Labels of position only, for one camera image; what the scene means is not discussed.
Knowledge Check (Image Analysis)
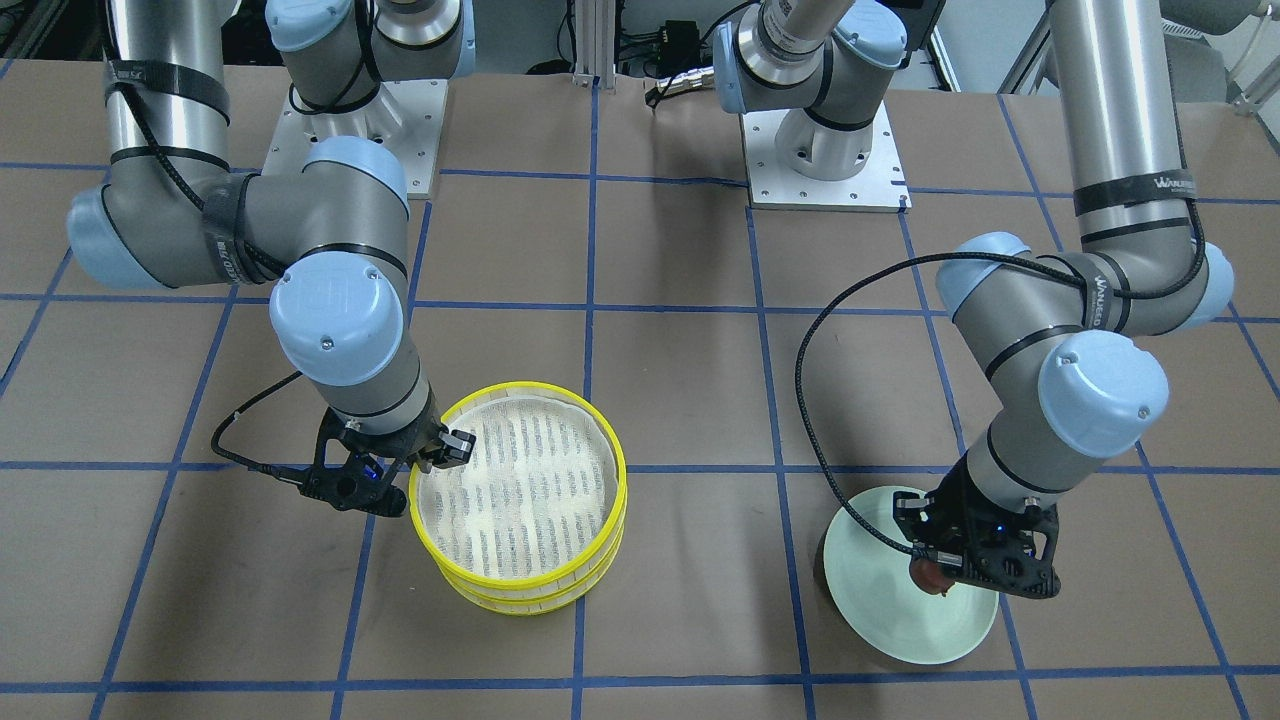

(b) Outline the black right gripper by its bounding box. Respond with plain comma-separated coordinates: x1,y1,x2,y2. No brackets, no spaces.
298,392,477,518

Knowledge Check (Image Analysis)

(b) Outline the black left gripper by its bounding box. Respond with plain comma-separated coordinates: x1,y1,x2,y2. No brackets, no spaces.
892,456,1061,600

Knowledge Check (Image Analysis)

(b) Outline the brown steamed bun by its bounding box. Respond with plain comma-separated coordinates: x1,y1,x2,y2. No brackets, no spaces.
909,559,955,597

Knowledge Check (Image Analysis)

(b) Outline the yellow steamer layer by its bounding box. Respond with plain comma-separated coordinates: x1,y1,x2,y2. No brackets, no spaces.
419,519,625,616
410,380,628,587

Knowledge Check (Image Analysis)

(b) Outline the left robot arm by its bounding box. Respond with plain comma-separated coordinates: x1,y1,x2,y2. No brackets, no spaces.
712,1,1234,600

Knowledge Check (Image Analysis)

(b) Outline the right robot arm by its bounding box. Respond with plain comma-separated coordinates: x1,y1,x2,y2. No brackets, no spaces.
67,1,476,518

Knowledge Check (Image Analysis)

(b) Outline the light green plate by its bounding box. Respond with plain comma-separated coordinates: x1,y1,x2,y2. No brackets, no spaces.
820,509,998,665

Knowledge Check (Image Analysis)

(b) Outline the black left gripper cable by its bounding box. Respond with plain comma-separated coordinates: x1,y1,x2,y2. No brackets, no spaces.
794,181,1206,561

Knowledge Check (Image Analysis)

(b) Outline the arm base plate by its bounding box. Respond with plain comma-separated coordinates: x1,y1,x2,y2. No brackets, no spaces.
741,102,913,213
262,79,449,200

